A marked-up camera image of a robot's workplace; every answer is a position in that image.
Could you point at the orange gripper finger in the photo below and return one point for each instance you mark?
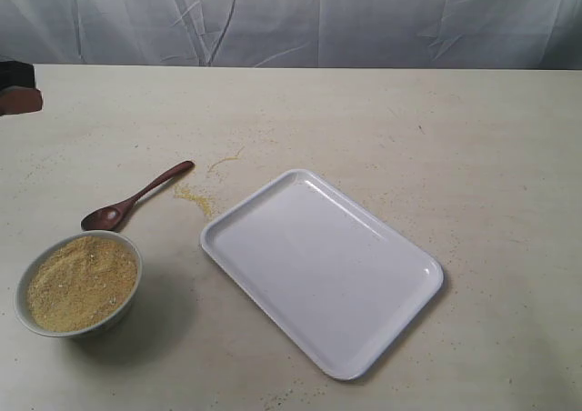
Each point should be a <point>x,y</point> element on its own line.
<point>20,100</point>

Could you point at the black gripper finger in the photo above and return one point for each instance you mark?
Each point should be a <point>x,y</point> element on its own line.
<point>16,74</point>

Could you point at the brown wooden spoon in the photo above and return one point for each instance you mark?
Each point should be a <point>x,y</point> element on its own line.
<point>110,217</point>

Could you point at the tan granular powder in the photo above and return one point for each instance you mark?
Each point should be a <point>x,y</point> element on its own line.
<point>81,283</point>

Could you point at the spilled yellow grain pile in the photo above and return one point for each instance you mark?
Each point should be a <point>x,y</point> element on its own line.
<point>203,201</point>

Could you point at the white bowl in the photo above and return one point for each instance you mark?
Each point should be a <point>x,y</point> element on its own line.
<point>21,307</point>

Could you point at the white rectangular plastic tray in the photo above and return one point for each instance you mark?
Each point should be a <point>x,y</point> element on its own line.
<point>339,282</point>

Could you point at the white wrinkled backdrop curtain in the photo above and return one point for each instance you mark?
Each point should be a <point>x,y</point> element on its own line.
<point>536,34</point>

